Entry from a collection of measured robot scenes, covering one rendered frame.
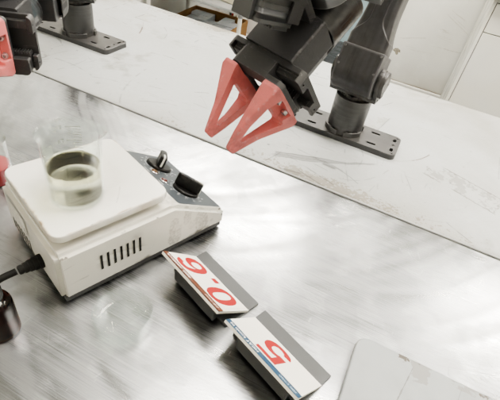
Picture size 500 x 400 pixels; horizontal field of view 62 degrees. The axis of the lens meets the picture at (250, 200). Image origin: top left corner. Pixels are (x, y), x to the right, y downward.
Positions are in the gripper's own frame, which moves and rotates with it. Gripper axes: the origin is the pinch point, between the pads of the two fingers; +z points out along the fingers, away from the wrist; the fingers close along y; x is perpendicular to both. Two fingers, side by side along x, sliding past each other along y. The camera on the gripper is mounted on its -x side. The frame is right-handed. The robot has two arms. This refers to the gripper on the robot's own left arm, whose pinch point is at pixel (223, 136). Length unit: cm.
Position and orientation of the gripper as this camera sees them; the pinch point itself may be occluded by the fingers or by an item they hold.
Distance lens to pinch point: 44.3
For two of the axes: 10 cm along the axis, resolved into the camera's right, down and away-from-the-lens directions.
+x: 3.6, 3.3, 8.7
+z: -6.4, 7.6, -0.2
